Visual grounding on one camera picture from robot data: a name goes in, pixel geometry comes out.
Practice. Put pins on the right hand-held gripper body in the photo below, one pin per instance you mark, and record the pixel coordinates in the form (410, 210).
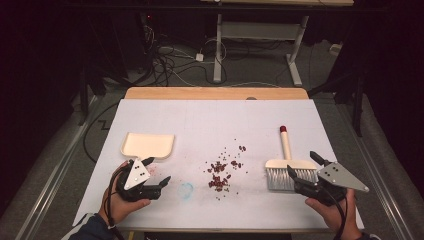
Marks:
(340, 176)

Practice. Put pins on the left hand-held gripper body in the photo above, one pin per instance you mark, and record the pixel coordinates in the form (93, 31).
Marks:
(136, 175)

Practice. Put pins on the cream hand brush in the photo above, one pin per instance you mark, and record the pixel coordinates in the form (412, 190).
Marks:
(280, 173)

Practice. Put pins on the cream dustpan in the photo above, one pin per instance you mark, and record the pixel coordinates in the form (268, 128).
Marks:
(146, 145)

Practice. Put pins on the heap of small red beans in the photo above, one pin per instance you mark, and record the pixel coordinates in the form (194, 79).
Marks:
(218, 181)

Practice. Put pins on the person's left hand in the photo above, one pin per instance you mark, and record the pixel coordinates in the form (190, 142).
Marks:
(116, 206)

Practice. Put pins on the person's right hand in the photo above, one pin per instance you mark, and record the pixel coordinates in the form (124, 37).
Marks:
(343, 215)

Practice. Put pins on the black metal stand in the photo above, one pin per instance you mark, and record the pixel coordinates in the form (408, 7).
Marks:
(358, 100)
(83, 100)

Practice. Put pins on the white table mat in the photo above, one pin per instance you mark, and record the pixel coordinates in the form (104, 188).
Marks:
(216, 123)

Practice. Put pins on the wooden table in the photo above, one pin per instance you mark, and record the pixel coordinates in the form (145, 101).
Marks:
(200, 93)

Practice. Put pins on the small white box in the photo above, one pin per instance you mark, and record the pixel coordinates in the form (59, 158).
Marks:
(335, 49)

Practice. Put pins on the white power adapter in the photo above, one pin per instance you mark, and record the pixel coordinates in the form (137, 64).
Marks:
(199, 57)

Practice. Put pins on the metal floor rail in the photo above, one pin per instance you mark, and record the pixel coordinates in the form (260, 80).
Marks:
(56, 173)
(376, 173)

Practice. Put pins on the white desk frame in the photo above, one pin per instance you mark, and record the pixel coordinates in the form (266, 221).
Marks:
(260, 30)

